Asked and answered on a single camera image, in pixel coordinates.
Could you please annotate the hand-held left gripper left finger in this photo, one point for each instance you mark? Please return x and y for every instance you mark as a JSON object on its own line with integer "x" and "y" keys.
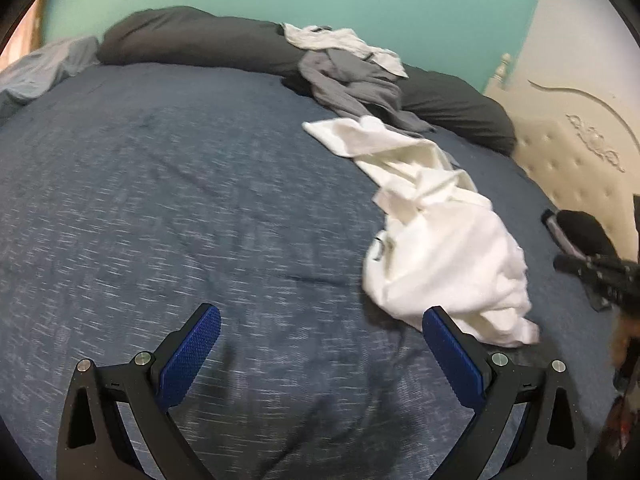
{"x": 192, "y": 355}

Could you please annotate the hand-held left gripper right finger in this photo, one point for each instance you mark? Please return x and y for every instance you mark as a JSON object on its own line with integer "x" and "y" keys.
{"x": 452, "y": 360}

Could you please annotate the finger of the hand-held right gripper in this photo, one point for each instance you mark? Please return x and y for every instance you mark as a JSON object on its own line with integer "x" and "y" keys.
{"x": 572, "y": 263}

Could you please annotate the white long-sleeve shirt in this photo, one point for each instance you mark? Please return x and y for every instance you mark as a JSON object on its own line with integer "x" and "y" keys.
{"x": 450, "y": 240}

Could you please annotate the black and grey garment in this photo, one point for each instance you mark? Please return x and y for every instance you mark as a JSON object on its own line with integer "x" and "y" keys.
{"x": 582, "y": 230}

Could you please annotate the cream tufted headboard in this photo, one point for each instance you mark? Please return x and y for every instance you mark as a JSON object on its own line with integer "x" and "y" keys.
{"x": 575, "y": 160}

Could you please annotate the blue speckled bedspread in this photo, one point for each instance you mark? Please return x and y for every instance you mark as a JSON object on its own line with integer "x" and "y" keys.
{"x": 175, "y": 210}

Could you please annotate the grey knit garment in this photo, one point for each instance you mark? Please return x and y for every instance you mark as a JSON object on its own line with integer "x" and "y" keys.
{"x": 350, "y": 85}

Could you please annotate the light blue bed sheet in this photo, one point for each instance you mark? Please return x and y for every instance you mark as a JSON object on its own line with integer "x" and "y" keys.
{"x": 40, "y": 75}

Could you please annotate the white printed garment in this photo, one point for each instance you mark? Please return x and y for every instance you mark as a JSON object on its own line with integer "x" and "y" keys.
{"x": 330, "y": 40}

